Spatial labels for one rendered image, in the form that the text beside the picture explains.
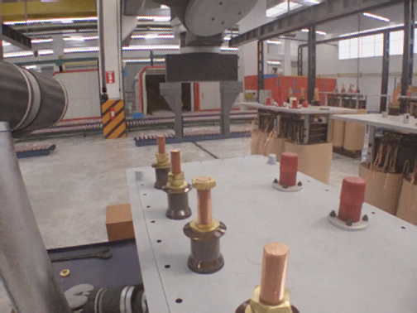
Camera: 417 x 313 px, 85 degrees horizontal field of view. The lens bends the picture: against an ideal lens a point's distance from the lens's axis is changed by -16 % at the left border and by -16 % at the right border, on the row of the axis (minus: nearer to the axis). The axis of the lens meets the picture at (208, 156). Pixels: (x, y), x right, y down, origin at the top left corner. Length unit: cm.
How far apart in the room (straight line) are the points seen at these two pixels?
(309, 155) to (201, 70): 263
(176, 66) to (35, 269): 45
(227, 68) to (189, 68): 7
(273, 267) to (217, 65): 34
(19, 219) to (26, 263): 8
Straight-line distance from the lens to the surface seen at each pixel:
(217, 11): 31
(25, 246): 55
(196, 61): 49
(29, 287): 57
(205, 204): 54
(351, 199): 81
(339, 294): 59
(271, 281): 33
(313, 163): 312
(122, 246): 166
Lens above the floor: 174
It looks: 14 degrees down
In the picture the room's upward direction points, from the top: 1 degrees counter-clockwise
